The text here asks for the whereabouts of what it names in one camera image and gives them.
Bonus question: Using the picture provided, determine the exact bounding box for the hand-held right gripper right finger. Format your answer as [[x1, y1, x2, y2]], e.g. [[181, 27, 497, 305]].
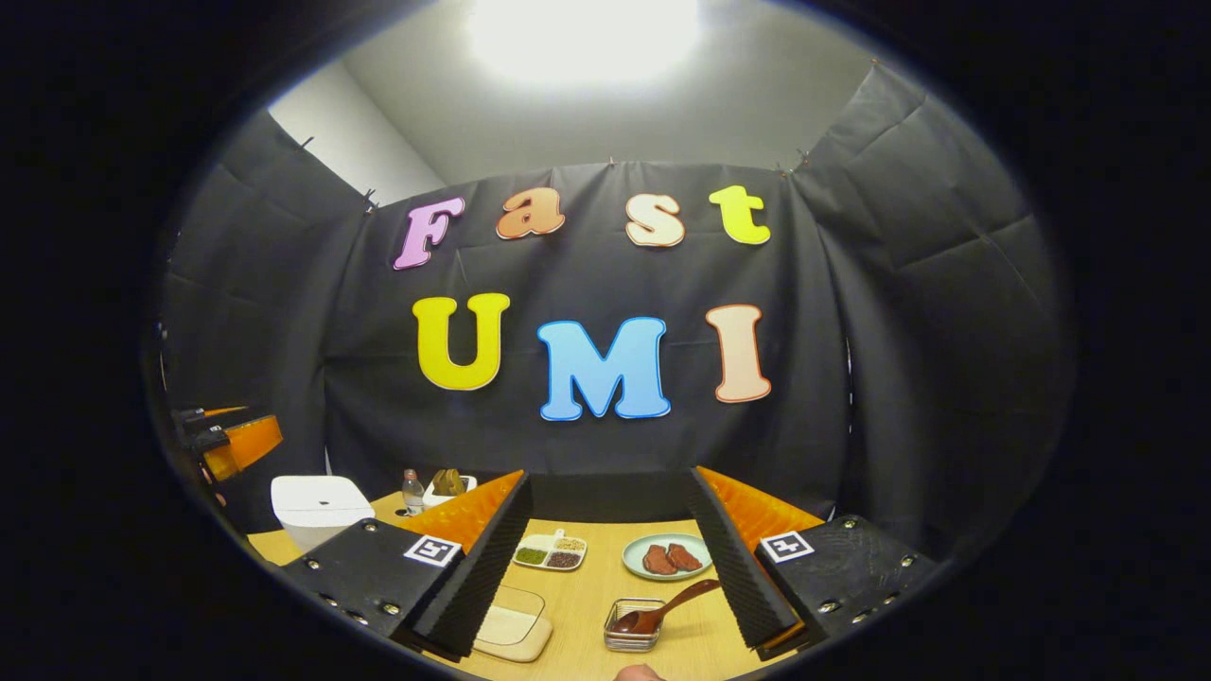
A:
[[687, 466, 938, 660]]

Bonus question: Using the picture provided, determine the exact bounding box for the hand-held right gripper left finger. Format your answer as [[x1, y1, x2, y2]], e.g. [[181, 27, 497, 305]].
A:
[[282, 470, 534, 661]]

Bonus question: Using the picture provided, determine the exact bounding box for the clear box of rice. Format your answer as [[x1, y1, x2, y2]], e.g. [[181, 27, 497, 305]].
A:
[[473, 585, 554, 663]]

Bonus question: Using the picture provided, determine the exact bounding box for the brown wooden spoon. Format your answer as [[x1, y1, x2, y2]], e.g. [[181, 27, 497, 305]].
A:
[[610, 579, 722, 636]]

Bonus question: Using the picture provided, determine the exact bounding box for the white rice cooker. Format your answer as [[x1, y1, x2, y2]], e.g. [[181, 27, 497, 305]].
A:
[[271, 475, 377, 553]]

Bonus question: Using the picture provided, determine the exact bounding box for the white divided grain dish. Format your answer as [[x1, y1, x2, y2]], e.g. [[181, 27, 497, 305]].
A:
[[512, 529, 588, 571]]

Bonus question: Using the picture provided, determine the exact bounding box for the white toaster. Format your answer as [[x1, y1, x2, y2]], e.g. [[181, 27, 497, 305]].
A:
[[422, 476, 479, 510]]

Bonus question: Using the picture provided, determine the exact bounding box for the pale green plate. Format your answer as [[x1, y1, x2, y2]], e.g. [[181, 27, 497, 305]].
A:
[[622, 533, 712, 581]]

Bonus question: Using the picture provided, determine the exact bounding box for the black backdrop cloth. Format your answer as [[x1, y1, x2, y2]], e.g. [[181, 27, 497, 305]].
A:
[[142, 61, 1075, 559]]

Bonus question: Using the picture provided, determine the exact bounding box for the ceiling light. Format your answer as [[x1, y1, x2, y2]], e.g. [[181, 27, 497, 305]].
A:
[[468, 0, 701, 86]]

